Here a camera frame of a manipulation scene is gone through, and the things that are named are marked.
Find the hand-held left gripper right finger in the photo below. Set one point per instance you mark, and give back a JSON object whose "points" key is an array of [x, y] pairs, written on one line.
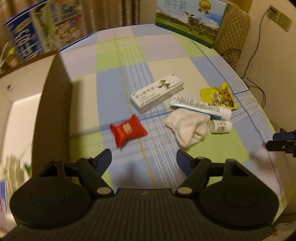
{"points": [[182, 158]]}

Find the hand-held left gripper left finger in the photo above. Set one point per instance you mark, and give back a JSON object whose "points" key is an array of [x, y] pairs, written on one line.
{"points": [[105, 157]]}

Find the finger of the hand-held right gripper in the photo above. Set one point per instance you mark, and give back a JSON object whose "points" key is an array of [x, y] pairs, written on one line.
{"points": [[283, 135], [277, 144]]}

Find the white sock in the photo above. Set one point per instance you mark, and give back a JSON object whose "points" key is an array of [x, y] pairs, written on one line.
{"points": [[188, 126]]}

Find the red packet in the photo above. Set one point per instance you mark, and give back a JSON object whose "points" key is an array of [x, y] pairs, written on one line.
{"points": [[127, 131]]}

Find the small white pill bottle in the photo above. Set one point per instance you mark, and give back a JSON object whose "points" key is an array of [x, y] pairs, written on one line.
{"points": [[220, 126]]}

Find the white blue ointment tube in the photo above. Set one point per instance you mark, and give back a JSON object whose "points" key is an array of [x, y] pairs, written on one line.
{"points": [[201, 106]]}

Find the white ointment box green parrot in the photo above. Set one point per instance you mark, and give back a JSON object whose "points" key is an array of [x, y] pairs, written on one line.
{"points": [[155, 95]]}

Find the brown storage box white inside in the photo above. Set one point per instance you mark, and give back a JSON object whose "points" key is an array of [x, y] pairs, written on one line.
{"points": [[53, 111]]}

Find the yellow snack packet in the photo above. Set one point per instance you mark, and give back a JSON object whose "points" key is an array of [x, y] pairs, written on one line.
{"points": [[219, 98]]}

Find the green white medicine box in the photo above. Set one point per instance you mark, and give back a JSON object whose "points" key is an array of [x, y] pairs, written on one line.
{"points": [[18, 169]]}

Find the plaid tablecloth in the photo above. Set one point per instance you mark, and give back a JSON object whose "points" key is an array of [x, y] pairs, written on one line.
{"points": [[161, 64]]}

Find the beige quilted chair cover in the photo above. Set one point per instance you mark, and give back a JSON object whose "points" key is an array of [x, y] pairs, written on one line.
{"points": [[233, 30]]}

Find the green cow milk carton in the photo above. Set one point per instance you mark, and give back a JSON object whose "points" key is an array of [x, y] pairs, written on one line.
{"points": [[189, 20]]}

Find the blue cartoon milk carton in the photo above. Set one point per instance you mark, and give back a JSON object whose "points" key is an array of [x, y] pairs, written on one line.
{"points": [[46, 30]]}

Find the wall socket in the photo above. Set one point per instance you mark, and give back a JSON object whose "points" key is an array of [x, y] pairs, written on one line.
{"points": [[279, 18]]}

